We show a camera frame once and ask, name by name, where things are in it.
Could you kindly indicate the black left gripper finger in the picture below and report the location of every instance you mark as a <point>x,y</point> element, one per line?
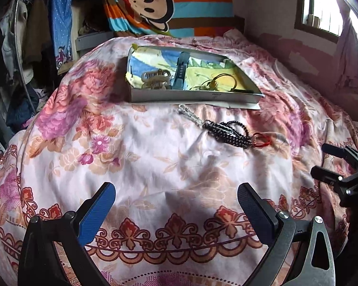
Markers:
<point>349,154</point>
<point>331,178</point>

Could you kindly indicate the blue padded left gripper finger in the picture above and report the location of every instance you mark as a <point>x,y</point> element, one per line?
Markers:
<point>39,263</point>
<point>313,263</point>

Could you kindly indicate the black hair tie yellow bead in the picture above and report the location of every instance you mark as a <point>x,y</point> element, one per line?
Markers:
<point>227,83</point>

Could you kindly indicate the silver hair clip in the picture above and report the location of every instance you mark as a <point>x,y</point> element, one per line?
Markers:
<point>184,110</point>

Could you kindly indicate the light blue smart watch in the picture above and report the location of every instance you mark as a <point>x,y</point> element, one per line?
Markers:
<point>179,77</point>

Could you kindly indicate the beige hair claw clip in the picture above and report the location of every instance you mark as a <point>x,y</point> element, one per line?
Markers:
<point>156,80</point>

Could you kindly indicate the pink window curtain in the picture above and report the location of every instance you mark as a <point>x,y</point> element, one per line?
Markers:
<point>346,55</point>

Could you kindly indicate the floral pink bed quilt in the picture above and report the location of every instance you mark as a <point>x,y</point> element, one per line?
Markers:
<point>176,219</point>

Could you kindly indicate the window with bars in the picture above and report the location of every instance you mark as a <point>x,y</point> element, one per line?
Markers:
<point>319,17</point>

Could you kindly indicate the coloured dinosaur drawing paper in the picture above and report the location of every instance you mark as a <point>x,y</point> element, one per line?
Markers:
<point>156,67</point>

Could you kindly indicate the grey tray box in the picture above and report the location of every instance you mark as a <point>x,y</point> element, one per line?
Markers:
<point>169,95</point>

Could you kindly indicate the grey shelf board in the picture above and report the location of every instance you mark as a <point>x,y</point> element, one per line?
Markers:
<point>92,40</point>

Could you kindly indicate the striped monkey blanket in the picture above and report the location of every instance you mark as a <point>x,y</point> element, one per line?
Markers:
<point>176,18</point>

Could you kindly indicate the hanging clothes on rack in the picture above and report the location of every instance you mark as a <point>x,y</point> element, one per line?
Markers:
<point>36,49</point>

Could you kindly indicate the blue dotted hanging curtain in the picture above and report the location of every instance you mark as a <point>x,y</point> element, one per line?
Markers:
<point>61,26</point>

